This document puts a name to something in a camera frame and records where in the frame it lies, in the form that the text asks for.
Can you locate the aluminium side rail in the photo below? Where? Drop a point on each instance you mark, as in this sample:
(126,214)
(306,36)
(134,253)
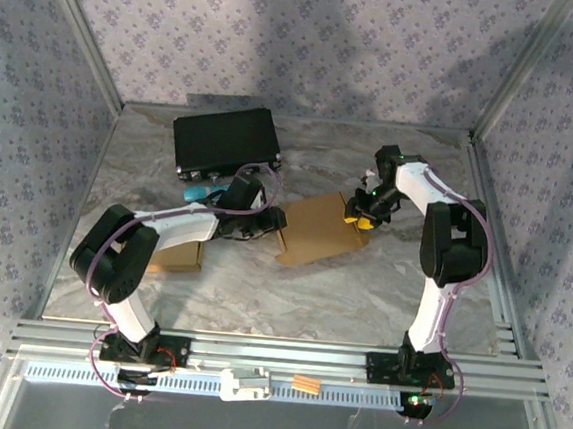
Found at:
(92,177)
(481,171)

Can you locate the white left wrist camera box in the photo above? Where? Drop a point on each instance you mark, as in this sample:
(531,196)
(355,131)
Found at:
(256,199)

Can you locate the circuit board with green light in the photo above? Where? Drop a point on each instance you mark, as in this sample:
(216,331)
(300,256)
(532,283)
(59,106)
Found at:
(416,400)

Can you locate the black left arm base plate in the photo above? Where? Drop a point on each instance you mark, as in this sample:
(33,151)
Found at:
(174,350)

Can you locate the white plastic clamp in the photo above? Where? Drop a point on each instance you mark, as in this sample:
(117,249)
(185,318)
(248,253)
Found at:
(244,386)

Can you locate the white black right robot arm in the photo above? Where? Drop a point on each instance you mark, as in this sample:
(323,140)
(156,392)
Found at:
(420,181)

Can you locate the black hard case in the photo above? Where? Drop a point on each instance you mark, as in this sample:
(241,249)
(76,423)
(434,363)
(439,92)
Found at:
(223,138)

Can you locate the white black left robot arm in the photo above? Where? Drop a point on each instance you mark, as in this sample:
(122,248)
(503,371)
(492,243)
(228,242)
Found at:
(180,220)

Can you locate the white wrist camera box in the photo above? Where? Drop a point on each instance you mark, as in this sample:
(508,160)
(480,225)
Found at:
(369,177)
(256,199)

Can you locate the aluminium corner post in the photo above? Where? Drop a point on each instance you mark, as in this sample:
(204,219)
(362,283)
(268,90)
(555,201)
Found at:
(519,69)
(86,31)

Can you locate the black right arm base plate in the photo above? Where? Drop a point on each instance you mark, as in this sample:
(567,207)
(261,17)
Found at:
(381,368)

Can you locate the black electronics bracket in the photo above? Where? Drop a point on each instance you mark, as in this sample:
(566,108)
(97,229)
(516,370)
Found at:
(134,377)

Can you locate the teal plastic tube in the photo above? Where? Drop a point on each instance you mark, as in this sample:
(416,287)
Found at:
(195,194)

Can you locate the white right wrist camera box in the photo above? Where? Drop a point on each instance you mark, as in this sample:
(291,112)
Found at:
(369,177)

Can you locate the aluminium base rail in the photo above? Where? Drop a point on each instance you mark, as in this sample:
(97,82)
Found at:
(279,354)

